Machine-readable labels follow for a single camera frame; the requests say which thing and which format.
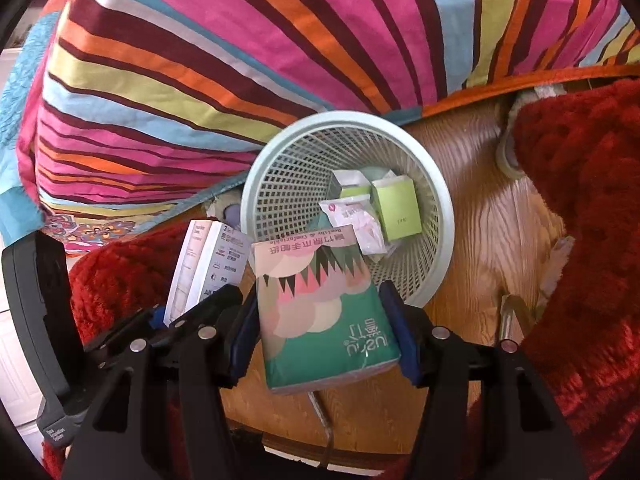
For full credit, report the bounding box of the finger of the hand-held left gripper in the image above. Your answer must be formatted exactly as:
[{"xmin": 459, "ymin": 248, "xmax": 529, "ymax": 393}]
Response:
[
  {"xmin": 167, "ymin": 284, "xmax": 246, "ymax": 333},
  {"xmin": 82, "ymin": 307, "xmax": 168, "ymax": 368}
]

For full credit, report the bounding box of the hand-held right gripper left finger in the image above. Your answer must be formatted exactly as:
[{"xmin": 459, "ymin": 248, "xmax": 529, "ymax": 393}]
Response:
[{"xmin": 62, "ymin": 300, "xmax": 261, "ymax": 480}]

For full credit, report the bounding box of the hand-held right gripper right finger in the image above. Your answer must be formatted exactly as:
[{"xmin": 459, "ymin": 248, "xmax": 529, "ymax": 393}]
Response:
[{"xmin": 377, "ymin": 280, "xmax": 587, "ymax": 480}]

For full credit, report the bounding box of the white grey cardboard box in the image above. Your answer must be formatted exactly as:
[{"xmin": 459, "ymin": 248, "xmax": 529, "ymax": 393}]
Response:
[{"xmin": 167, "ymin": 219, "xmax": 252, "ymax": 326}]

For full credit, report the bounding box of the green tissue pack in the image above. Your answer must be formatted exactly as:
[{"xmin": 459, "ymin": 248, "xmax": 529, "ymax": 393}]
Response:
[{"xmin": 249, "ymin": 226, "xmax": 402, "ymax": 395}]

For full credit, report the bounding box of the yellow-green cardboard box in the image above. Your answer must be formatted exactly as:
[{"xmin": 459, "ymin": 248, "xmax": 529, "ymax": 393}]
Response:
[{"xmin": 370, "ymin": 176, "xmax": 422, "ymax": 243}]

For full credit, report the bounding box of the pale green mesh waste basket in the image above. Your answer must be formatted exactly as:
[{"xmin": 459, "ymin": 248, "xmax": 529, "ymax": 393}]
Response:
[{"xmin": 238, "ymin": 110, "xmax": 456, "ymax": 308}]

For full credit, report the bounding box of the red shaggy rug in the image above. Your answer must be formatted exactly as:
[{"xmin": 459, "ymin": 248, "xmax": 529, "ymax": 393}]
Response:
[
  {"xmin": 42, "ymin": 215, "xmax": 261, "ymax": 480},
  {"xmin": 390, "ymin": 77, "xmax": 640, "ymax": 480}
]

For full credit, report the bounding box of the floral patterned bed sheet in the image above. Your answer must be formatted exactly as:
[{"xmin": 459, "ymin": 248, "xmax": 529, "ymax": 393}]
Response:
[{"xmin": 37, "ymin": 205, "xmax": 176, "ymax": 256}]

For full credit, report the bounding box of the metal rod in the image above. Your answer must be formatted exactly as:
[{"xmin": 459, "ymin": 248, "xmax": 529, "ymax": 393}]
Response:
[{"xmin": 501, "ymin": 294, "xmax": 538, "ymax": 348}]

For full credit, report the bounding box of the white pink plastic packet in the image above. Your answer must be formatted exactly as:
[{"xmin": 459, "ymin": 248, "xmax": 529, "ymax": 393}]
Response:
[{"xmin": 319, "ymin": 195, "xmax": 396, "ymax": 261}]

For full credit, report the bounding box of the small green cardboard box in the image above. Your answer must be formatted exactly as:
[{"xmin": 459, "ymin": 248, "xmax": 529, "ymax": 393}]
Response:
[{"xmin": 327, "ymin": 169, "xmax": 373, "ymax": 202}]

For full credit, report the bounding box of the blue towel blanket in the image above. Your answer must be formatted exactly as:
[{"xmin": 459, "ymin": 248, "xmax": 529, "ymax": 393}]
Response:
[{"xmin": 0, "ymin": 10, "xmax": 63, "ymax": 238}]

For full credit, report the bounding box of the white carved bed leg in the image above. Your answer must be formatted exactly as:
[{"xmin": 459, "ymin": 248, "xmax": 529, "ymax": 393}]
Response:
[{"xmin": 495, "ymin": 82, "xmax": 568, "ymax": 181}]

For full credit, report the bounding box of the colourful striped bed sheet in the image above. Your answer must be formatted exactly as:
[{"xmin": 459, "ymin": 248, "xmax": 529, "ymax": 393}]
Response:
[{"xmin": 17, "ymin": 0, "xmax": 640, "ymax": 218}]

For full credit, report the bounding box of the grey cable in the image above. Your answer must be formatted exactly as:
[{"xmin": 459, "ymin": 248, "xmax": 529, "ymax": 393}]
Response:
[{"xmin": 307, "ymin": 391, "xmax": 341, "ymax": 461}]

